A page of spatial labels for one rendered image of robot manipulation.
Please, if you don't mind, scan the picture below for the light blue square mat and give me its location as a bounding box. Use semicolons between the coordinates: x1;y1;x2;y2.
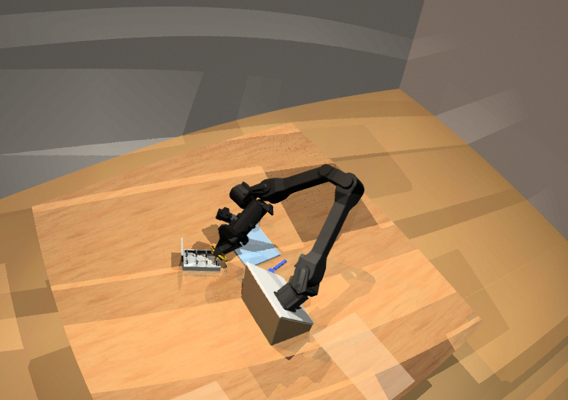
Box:
234;225;280;266

